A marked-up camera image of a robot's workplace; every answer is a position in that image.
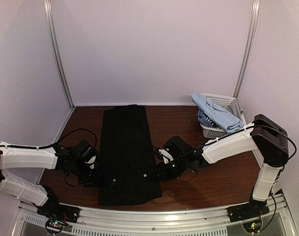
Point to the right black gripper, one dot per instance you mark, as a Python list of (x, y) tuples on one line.
[(163, 173)]

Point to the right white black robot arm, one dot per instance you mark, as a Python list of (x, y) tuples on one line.
[(263, 137)]

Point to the black long sleeve shirt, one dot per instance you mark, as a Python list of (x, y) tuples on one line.
[(126, 160)]

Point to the white perforated plastic basket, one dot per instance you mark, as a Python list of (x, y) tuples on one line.
[(223, 101)]

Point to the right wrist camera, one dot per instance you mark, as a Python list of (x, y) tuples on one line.
[(163, 155)]

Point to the left circuit board with LEDs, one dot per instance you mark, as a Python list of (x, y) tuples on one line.
[(54, 226)]

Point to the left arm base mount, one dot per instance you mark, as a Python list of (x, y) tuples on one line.
[(62, 213)]

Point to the light blue shirt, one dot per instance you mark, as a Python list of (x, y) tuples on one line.
[(218, 114)]

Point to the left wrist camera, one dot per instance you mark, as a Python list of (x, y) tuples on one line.
[(92, 162)]

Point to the front aluminium rail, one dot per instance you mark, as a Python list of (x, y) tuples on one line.
[(214, 221)]

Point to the grey shirt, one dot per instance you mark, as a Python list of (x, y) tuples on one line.
[(235, 108)]

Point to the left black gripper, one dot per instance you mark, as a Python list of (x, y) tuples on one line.
[(95, 181)]

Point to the blue checkered shirt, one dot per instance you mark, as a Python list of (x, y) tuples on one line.
[(204, 120)]

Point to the left aluminium frame post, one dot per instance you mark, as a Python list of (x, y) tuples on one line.
[(56, 52)]

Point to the right circuit board with LEDs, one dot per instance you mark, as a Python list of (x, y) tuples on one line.
[(252, 227)]

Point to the circuit board with leds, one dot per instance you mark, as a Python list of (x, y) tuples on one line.
[(252, 227), (54, 226)]

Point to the aluminium frame post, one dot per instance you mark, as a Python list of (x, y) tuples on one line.
[(254, 18), (56, 52)]

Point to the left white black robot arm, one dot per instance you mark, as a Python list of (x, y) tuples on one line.
[(80, 160)]

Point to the right aluminium frame post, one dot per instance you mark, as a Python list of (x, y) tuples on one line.
[(254, 18)]

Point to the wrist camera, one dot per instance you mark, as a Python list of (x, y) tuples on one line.
[(92, 162), (163, 155)]

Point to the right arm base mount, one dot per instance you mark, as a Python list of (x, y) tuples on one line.
[(247, 211)]

